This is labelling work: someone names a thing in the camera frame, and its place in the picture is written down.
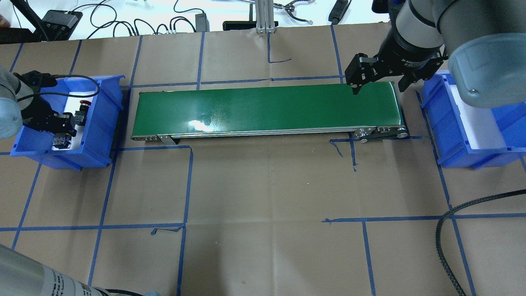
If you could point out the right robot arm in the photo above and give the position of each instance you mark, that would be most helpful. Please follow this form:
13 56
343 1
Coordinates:
482 41

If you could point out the blue right plastic bin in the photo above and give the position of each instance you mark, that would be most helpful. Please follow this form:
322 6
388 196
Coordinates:
450 136

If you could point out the white foam pad left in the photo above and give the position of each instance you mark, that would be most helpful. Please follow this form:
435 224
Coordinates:
71 106

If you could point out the yellow push button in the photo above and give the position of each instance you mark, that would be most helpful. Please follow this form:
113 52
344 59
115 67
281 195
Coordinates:
62 141

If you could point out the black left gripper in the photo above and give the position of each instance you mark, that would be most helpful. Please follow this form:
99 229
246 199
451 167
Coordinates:
33 112

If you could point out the white foam pad right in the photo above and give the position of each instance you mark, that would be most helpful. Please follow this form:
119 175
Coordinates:
479 124

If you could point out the aluminium frame post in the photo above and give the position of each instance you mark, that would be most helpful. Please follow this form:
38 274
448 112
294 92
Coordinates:
265 16

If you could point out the blue plastic bin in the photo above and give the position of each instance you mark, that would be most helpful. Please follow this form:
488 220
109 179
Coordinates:
450 136
98 134

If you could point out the green conveyor belt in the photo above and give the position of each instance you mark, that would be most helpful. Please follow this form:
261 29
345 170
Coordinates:
374 113

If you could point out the white foam pad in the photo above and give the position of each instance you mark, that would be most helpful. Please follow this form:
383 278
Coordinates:
71 106
479 124

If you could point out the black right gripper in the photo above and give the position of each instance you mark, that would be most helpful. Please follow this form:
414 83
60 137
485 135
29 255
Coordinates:
404 53

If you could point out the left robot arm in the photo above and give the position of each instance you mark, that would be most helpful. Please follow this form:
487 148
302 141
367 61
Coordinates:
10 103

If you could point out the blue left plastic bin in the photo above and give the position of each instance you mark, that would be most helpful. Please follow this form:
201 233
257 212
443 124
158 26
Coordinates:
98 134

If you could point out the black power adapter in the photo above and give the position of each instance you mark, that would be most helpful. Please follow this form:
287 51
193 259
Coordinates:
59 25

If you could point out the red push button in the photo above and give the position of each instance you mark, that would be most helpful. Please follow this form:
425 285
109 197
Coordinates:
81 114

